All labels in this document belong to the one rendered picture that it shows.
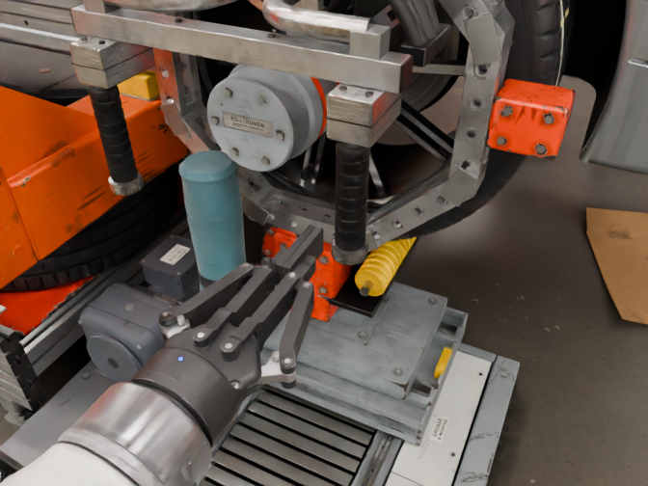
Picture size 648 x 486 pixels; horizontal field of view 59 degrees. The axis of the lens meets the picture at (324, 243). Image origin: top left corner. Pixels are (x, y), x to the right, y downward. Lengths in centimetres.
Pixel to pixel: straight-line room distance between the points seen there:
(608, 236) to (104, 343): 164
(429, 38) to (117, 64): 37
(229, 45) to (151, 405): 40
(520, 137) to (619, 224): 148
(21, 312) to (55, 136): 48
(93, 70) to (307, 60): 28
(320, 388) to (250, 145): 69
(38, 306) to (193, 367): 106
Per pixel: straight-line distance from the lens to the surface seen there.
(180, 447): 39
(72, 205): 116
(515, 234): 207
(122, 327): 114
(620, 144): 94
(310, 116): 75
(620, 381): 169
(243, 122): 74
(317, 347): 128
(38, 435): 139
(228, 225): 92
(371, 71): 58
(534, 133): 77
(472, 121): 78
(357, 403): 128
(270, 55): 63
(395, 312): 137
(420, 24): 64
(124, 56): 77
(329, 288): 103
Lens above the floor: 117
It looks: 38 degrees down
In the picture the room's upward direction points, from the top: straight up
